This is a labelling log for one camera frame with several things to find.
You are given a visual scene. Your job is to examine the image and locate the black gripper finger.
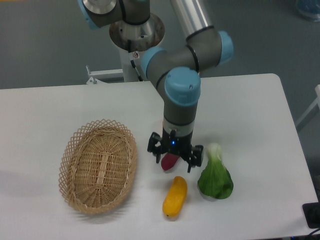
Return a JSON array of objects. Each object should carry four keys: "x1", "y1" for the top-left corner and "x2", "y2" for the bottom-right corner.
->
[
  {"x1": 147, "y1": 132, "x2": 163, "y2": 164},
  {"x1": 187, "y1": 145, "x2": 204, "y2": 173}
]

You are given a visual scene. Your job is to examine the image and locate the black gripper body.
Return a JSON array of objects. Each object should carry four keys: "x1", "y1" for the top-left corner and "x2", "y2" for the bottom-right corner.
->
[{"x1": 160, "y1": 128, "x2": 193, "y2": 160}]

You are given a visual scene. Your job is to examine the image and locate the yellow mango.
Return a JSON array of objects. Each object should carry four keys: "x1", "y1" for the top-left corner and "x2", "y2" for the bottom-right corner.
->
[{"x1": 162, "y1": 176, "x2": 188, "y2": 218}]

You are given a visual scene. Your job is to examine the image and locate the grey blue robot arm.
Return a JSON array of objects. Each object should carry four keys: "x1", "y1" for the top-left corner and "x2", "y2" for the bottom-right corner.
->
[{"x1": 78, "y1": 0, "x2": 234, "y2": 168}]

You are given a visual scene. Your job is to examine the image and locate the purple sweet potato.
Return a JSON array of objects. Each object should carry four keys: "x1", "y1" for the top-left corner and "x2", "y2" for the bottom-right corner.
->
[{"x1": 161, "y1": 153, "x2": 180, "y2": 171}]

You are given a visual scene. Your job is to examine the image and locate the green bok choy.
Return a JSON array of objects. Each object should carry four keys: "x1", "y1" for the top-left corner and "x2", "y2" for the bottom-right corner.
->
[{"x1": 197, "y1": 143, "x2": 234, "y2": 200}]

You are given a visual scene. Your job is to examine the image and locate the woven wicker basket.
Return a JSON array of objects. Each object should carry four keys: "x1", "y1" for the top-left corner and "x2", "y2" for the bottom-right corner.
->
[{"x1": 58, "y1": 119, "x2": 138, "y2": 214}]

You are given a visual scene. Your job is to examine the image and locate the black device at table edge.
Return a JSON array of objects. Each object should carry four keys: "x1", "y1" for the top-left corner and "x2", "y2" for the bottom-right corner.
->
[{"x1": 302, "y1": 202, "x2": 320, "y2": 229}]

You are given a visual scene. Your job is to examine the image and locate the blue object top right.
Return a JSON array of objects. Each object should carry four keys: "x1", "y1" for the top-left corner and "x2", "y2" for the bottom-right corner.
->
[{"x1": 295, "y1": 0, "x2": 320, "y2": 22}]

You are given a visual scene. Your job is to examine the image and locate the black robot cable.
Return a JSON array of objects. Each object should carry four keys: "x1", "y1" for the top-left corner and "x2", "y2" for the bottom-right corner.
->
[{"x1": 126, "y1": 39, "x2": 144, "y2": 82}]

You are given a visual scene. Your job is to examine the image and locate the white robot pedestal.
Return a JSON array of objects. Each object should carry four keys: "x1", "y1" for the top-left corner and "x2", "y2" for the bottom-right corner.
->
[{"x1": 85, "y1": 13, "x2": 166, "y2": 85}]

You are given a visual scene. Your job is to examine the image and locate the white frame at right edge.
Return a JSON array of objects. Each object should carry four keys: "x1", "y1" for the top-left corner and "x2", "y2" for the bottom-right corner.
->
[{"x1": 295, "y1": 84, "x2": 320, "y2": 133}]

